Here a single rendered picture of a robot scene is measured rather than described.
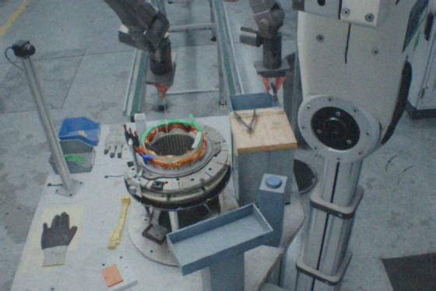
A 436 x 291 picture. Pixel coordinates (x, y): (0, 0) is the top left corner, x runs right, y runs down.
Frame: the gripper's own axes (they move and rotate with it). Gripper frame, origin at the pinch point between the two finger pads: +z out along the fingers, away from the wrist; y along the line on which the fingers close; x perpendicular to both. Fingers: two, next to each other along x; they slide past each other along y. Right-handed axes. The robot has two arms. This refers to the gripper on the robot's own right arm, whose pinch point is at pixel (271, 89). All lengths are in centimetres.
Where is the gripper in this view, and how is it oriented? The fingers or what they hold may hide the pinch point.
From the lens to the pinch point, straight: 139.4
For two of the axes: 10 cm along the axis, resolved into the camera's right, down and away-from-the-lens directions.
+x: 1.1, 6.2, -7.8
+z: 0.6, 7.8, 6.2
